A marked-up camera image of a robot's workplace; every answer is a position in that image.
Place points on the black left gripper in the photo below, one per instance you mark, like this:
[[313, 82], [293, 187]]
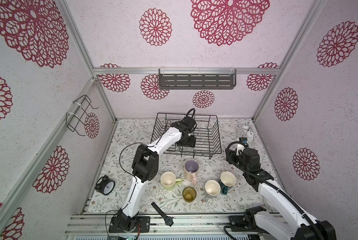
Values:
[[192, 143]]

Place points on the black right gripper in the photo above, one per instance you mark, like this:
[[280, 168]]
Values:
[[231, 155]]

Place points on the pink tall mug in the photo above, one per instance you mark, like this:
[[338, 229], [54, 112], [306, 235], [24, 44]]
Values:
[[191, 168]]

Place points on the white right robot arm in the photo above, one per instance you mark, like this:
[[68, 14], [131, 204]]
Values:
[[298, 224]]

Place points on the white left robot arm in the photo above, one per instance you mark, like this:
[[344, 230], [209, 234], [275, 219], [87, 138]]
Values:
[[145, 167]]

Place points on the dark green mug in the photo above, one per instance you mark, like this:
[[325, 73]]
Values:
[[226, 181]]

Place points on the white alarm clock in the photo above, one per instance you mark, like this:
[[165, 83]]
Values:
[[246, 132]]

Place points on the light green mug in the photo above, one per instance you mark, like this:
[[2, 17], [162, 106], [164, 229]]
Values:
[[170, 181]]

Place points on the amber glass cup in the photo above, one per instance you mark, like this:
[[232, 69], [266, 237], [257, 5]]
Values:
[[189, 194]]

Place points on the black wristwatch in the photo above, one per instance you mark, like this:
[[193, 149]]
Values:
[[168, 220]]

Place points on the black alarm clock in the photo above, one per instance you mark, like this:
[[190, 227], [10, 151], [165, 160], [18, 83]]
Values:
[[105, 185]]

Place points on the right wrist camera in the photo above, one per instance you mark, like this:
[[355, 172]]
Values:
[[243, 143]]

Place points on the black wire dish rack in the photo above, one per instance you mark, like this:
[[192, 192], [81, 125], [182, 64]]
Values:
[[207, 134]]

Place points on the white cup grey handle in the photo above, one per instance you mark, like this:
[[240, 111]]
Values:
[[212, 189]]

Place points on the grey wall shelf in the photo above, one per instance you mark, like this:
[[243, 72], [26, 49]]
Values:
[[196, 81]]

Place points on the black wire wall holder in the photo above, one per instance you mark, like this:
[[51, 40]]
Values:
[[83, 121]]

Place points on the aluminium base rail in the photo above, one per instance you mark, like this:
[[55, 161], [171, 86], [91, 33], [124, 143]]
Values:
[[153, 227]]

